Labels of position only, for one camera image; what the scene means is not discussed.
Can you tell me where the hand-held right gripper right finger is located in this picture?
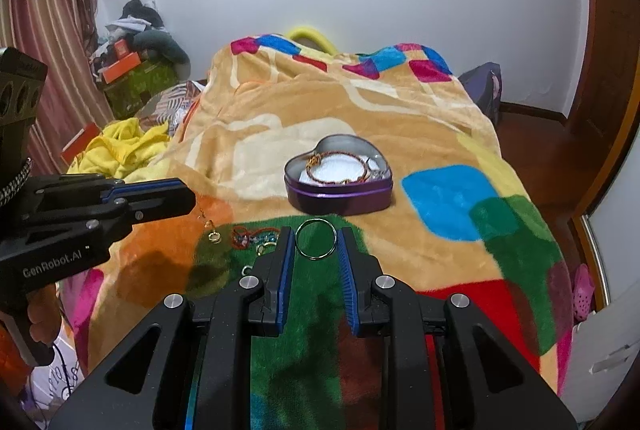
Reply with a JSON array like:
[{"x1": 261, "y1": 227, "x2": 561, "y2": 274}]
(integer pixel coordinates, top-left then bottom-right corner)
[{"x1": 336, "y1": 226, "x2": 579, "y2": 430}]

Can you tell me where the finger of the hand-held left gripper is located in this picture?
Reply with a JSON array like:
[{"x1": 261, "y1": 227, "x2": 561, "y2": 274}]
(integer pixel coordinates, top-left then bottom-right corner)
[
  {"x1": 30, "y1": 176, "x2": 183, "y2": 203},
  {"x1": 85, "y1": 182, "x2": 199, "y2": 241}
]

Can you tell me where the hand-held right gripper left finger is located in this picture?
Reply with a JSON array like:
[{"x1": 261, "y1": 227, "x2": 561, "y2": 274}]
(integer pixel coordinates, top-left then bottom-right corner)
[{"x1": 47, "y1": 226, "x2": 295, "y2": 430}]

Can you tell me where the silver bangle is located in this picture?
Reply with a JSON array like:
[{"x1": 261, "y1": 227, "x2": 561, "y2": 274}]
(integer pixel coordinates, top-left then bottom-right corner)
[{"x1": 295, "y1": 218, "x2": 340, "y2": 261}]

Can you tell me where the purple heart-shaped tin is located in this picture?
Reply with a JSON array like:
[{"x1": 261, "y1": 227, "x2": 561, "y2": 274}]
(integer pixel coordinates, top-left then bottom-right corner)
[{"x1": 283, "y1": 134, "x2": 394, "y2": 216}]

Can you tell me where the person's left hand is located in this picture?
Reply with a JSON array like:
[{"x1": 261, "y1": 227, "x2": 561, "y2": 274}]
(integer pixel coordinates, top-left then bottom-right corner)
[{"x1": 26, "y1": 282, "x2": 64, "y2": 352}]

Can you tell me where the flat orange box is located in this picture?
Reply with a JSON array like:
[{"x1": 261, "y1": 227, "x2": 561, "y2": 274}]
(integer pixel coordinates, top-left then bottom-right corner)
[{"x1": 60, "y1": 122, "x2": 102, "y2": 167}]

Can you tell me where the yellow cloth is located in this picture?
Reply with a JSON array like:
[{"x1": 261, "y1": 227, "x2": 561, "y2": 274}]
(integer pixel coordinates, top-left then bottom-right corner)
[{"x1": 67, "y1": 117, "x2": 173, "y2": 181}]

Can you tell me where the white cloth pad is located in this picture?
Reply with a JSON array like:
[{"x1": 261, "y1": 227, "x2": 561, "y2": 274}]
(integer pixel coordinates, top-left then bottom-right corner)
[{"x1": 299, "y1": 155, "x2": 371, "y2": 189}]

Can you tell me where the leaf print cloth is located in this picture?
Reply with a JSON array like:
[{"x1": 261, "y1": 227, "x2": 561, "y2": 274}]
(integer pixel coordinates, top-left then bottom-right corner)
[{"x1": 137, "y1": 80, "x2": 207, "y2": 135}]

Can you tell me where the green cardboard box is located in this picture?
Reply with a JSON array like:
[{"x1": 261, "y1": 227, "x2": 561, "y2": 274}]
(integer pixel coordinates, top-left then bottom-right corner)
[{"x1": 102, "y1": 58, "x2": 178, "y2": 121}]

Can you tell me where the white printed paper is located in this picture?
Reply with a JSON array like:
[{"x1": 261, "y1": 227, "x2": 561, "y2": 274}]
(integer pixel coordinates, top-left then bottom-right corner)
[{"x1": 27, "y1": 325, "x2": 88, "y2": 413}]

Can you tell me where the orange shoe box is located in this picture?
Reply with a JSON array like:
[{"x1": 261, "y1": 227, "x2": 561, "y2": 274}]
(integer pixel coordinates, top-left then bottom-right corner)
[{"x1": 96, "y1": 38, "x2": 142, "y2": 85}]

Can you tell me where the colourful patchwork fleece blanket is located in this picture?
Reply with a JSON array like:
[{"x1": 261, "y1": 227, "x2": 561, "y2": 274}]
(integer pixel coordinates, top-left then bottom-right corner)
[{"x1": 65, "y1": 32, "x2": 576, "y2": 430}]

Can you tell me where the striped pink curtain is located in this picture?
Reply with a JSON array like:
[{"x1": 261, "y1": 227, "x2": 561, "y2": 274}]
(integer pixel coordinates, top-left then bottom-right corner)
[{"x1": 0, "y1": 0, "x2": 113, "y2": 181}]

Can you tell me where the pile of dark clothes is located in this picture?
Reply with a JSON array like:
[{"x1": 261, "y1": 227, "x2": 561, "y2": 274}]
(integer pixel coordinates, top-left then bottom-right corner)
[{"x1": 104, "y1": 0, "x2": 193, "y2": 78}]

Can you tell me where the purple backpack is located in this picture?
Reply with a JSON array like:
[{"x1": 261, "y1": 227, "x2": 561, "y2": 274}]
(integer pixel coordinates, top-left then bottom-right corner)
[{"x1": 457, "y1": 62, "x2": 504, "y2": 127}]

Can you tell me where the pink clog shoe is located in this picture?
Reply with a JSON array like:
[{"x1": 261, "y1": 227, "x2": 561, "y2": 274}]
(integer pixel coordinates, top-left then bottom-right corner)
[{"x1": 571, "y1": 262, "x2": 597, "y2": 324}]

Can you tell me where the white cabinet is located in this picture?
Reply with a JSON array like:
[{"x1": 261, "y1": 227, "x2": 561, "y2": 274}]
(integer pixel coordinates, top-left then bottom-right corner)
[{"x1": 557, "y1": 295, "x2": 640, "y2": 430}]

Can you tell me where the wooden door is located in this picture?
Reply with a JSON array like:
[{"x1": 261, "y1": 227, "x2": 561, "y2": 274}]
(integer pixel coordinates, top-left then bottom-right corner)
[{"x1": 565, "y1": 0, "x2": 640, "y2": 215}]

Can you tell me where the red string bracelet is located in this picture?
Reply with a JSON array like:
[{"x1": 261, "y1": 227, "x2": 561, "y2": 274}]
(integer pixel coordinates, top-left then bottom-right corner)
[{"x1": 230, "y1": 226, "x2": 281, "y2": 253}]

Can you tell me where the black braided cable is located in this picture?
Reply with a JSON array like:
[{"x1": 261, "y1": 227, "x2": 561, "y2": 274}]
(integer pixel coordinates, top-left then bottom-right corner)
[{"x1": 0, "y1": 157, "x2": 34, "y2": 207}]

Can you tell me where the red braided bracelet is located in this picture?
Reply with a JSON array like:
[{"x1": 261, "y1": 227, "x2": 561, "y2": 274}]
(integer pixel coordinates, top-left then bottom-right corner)
[{"x1": 305, "y1": 151, "x2": 370, "y2": 185}]

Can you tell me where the silver chain bracelet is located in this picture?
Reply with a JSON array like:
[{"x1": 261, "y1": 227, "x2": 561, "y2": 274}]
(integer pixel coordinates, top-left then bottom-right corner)
[{"x1": 364, "y1": 156, "x2": 391, "y2": 183}]

